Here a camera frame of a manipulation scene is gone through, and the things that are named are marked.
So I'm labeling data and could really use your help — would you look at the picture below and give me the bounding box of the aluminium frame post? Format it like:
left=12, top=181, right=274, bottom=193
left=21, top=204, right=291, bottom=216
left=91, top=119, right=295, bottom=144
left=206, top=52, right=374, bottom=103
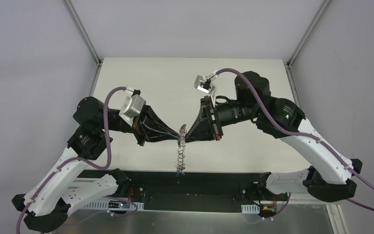
left=286, top=0, right=333, bottom=69
left=62, top=0, right=102, bottom=67

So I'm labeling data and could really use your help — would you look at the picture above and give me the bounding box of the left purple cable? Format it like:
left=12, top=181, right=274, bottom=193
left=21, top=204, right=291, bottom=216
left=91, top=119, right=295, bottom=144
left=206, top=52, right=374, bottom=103
left=15, top=86, right=139, bottom=234

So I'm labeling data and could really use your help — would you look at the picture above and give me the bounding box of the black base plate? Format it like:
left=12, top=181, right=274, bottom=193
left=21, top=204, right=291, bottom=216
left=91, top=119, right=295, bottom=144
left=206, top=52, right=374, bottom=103
left=77, top=170, right=288, bottom=214

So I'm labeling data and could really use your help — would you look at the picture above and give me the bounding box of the left circuit board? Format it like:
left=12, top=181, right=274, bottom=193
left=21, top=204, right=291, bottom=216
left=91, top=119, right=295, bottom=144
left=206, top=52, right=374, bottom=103
left=108, top=200, right=131, bottom=210

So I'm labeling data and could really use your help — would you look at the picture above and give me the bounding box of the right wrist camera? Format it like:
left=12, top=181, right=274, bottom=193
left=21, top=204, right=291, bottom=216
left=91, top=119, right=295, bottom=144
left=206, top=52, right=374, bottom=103
left=194, top=75, right=218, bottom=95

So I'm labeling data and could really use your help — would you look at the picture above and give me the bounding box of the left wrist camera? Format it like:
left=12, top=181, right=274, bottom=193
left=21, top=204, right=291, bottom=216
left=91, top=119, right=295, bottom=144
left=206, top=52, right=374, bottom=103
left=119, top=95, right=146, bottom=126

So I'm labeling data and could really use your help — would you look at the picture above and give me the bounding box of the white slotted cable duct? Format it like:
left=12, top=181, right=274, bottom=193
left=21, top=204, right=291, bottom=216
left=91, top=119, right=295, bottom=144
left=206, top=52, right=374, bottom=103
left=241, top=204, right=260, bottom=214
left=81, top=199, right=144, bottom=211

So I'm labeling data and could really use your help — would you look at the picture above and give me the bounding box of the circuit board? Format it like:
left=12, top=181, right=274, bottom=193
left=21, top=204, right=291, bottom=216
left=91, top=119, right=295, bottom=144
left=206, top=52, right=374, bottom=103
left=108, top=200, right=131, bottom=210
left=259, top=207, right=276, bottom=218

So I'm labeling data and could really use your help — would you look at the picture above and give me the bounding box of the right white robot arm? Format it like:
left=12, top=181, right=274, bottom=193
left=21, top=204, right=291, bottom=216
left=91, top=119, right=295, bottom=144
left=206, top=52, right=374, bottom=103
left=185, top=71, right=362, bottom=202

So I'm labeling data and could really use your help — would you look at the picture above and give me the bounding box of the right aluminium frame post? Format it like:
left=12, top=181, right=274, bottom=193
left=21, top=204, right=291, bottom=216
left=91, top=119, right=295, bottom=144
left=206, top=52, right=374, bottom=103
left=286, top=0, right=333, bottom=69

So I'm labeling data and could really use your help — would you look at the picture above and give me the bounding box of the left aluminium frame post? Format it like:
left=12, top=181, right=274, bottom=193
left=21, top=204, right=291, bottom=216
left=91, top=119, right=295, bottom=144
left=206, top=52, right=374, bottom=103
left=62, top=0, right=102, bottom=67

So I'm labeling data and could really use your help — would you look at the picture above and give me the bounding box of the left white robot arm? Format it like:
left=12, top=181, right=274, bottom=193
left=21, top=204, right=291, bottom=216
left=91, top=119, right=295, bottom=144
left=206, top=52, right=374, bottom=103
left=12, top=95, right=179, bottom=233

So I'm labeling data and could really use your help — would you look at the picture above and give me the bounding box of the white slotted cable duct left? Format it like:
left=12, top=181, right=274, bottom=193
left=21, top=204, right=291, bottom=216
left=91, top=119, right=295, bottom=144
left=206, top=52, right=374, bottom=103
left=81, top=199, right=144, bottom=211

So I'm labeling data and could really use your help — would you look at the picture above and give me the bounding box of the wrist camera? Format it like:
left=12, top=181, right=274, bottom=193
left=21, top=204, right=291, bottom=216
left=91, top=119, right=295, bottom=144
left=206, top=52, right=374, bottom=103
left=119, top=95, right=146, bottom=126
left=194, top=75, right=218, bottom=95

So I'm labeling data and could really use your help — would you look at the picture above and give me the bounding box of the white slotted cable duct right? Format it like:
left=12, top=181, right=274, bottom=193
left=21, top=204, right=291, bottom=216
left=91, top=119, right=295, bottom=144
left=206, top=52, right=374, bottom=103
left=241, top=204, right=260, bottom=214

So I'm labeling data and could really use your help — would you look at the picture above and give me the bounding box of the metal disc with keyrings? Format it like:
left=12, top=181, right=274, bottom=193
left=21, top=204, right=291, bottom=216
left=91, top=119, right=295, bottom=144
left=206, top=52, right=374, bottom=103
left=176, top=124, right=187, bottom=177

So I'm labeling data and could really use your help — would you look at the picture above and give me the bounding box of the right circuit board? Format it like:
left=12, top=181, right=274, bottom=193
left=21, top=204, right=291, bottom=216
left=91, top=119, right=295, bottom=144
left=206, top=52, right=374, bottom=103
left=259, top=207, right=276, bottom=218

